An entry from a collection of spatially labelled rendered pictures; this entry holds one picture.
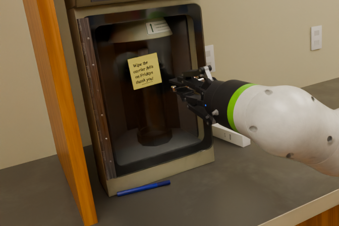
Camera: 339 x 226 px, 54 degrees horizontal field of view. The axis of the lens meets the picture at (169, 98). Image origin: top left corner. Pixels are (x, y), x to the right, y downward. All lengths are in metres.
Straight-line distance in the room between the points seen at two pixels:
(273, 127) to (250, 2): 1.10
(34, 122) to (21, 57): 0.23
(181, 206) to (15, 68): 0.71
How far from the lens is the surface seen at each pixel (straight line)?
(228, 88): 0.60
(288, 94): 0.50
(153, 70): 0.83
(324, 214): 0.93
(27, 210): 0.95
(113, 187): 0.89
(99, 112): 0.80
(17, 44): 1.20
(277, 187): 0.87
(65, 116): 0.71
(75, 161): 0.74
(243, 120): 0.54
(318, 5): 1.82
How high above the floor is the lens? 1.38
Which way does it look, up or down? 15 degrees down
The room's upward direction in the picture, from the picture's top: 7 degrees counter-clockwise
